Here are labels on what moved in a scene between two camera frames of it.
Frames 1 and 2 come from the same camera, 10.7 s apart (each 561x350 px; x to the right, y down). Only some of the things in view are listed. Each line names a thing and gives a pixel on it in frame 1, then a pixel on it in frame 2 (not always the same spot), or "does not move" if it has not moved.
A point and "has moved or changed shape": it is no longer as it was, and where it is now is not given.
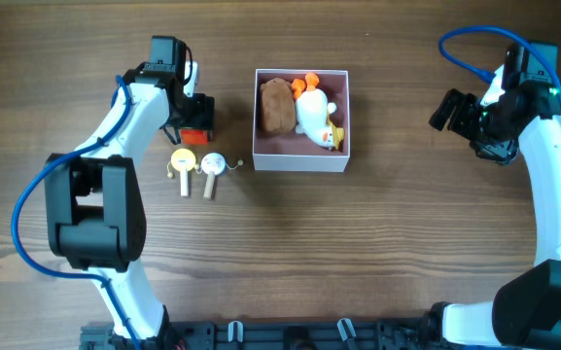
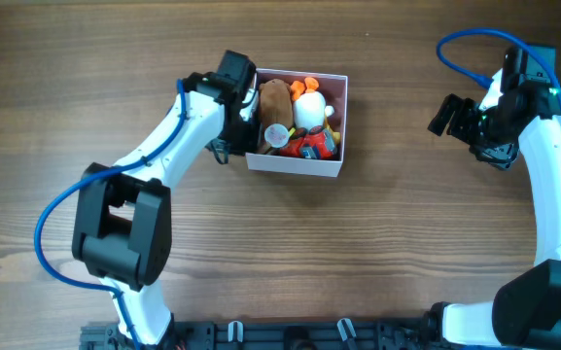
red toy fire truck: (195, 136) has moved or changed shape
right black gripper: (499, 152) does not move
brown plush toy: (278, 109) does not move
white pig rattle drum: (212, 164) → (276, 135)
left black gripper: (203, 116) → (251, 143)
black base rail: (310, 334) does not move
